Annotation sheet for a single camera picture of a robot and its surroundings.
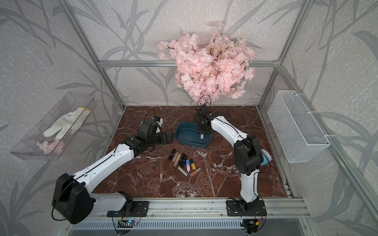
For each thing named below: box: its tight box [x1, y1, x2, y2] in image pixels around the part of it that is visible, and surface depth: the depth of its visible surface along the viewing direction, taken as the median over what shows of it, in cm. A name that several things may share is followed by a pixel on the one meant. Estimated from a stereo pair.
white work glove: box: [43, 107, 93, 141], surface depth 68 cm
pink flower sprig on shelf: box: [35, 139, 65, 155], surface depth 60 cm
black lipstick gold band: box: [178, 152, 186, 167], surface depth 91 cm
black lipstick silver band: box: [180, 154, 188, 168], surface depth 91 cm
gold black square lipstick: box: [189, 158, 197, 171], surface depth 90 cm
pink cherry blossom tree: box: [157, 28, 256, 105], surface depth 70 cm
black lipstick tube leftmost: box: [167, 147, 176, 160], surface depth 94 cm
